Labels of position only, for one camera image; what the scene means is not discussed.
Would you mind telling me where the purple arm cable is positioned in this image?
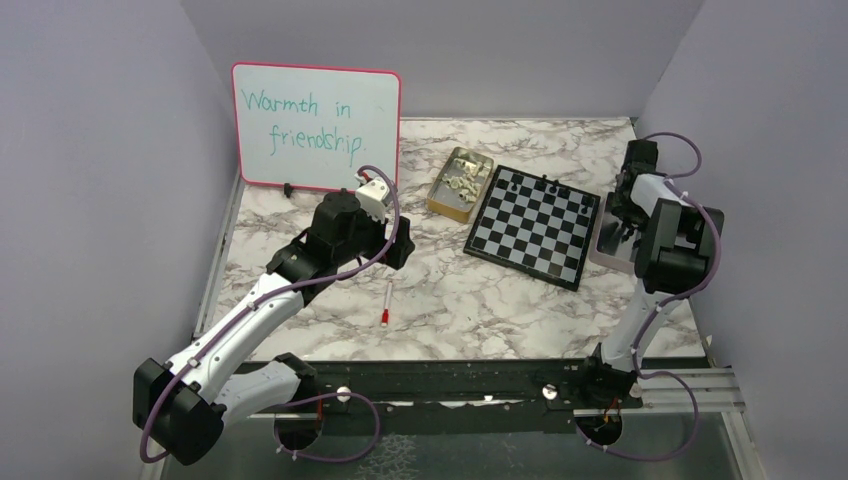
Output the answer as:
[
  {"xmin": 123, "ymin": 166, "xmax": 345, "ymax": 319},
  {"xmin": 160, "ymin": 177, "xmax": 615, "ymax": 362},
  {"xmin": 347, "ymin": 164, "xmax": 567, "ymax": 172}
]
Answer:
[
  {"xmin": 139, "ymin": 165, "xmax": 401, "ymax": 465},
  {"xmin": 576, "ymin": 132, "xmax": 723, "ymax": 463}
]

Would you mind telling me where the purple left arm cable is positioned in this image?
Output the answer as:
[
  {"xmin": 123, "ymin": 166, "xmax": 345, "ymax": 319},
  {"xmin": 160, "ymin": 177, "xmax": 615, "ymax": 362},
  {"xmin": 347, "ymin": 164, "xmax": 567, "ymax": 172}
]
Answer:
[{"xmin": 139, "ymin": 165, "xmax": 401, "ymax": 465}]

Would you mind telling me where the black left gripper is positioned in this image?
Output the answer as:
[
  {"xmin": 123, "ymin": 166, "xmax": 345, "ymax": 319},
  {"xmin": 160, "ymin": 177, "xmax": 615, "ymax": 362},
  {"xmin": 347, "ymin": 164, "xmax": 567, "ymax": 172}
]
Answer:
[{"xmin": 334, "ymin": 202, "xmax": 416, "ymax": 270}]

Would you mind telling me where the gold tin tray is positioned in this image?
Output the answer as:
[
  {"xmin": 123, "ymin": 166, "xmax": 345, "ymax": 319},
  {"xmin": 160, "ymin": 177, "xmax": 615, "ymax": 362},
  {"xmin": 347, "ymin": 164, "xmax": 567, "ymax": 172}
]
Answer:
[{"xmin": 426, "ymin": 147, "xmax": 495, "ymax": 224}]

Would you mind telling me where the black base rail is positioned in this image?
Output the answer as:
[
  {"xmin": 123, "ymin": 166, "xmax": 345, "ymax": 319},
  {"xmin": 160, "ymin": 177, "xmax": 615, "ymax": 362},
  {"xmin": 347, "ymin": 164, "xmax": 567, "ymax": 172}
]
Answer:
[{"xmin": 257, "ymin": 359, "xmax": 642, "ymax": 436}]

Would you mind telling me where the pile of white chess pieces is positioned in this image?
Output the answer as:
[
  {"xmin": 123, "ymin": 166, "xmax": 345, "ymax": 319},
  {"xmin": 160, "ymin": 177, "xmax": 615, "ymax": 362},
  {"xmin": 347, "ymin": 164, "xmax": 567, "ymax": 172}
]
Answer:
[{"xmin": 443, "ymin": 152, "xmax": 489, "ymax": 203}]

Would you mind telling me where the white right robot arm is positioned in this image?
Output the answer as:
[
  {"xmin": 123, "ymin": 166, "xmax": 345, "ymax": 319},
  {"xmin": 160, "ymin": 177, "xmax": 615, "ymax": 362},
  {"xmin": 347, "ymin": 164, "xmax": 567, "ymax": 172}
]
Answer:
[{"xmin": 576, "ymin": 134, "xmax": 724, "ymax": 408}]

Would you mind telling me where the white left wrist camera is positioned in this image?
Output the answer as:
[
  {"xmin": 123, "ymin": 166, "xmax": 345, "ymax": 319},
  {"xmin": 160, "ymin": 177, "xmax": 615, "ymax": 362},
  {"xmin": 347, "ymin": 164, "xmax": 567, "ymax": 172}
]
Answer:
[{"xmin": 354, "ymin": 177, "xmax": 391, "ymax": 222}]

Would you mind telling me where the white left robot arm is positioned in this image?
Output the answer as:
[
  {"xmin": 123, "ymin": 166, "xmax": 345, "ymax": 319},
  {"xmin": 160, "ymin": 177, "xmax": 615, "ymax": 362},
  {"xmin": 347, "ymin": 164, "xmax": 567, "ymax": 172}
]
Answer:
[{"xmin": 132, "ymin": 180, "xmax": 415, "ymax": 465}]

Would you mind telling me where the pink tin tray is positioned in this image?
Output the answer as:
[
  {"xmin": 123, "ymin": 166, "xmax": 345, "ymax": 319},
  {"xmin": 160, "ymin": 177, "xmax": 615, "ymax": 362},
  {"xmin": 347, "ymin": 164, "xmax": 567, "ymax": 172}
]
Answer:
[{"xmin": 589, "ymin": 192, "xmax": 641, "ymax": 275}]

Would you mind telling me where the black and silver chessboard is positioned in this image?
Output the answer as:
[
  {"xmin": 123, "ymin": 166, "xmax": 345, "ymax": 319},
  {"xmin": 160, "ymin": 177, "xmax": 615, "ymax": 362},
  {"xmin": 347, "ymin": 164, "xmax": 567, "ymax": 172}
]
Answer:
[{"xmin": 463, "ymin": 165, "xmax": 600, "ymax": 291}]

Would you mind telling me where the white and red marker pen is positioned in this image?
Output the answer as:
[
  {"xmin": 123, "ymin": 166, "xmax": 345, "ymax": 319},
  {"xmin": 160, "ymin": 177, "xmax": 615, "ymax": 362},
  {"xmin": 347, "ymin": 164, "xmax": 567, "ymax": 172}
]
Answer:
[{"xmin": 380, "ymin": 281, "xmax": 393, "ymax": 327}]

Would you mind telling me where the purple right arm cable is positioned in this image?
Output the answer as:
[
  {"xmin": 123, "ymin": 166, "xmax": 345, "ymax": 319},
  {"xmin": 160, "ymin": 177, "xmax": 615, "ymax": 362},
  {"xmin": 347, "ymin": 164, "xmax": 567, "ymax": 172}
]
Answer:
[{"xmin": 576, "ymin": 132, "xmax": 723, "ymax": 463}]

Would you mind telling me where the pink framed whiteboard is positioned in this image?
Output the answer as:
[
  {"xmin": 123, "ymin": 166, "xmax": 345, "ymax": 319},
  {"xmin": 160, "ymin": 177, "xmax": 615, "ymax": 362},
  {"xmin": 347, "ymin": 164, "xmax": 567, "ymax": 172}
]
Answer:
[{"xmin": 230, "ymin": 62, "xmax": 402, "ymax": 191}]

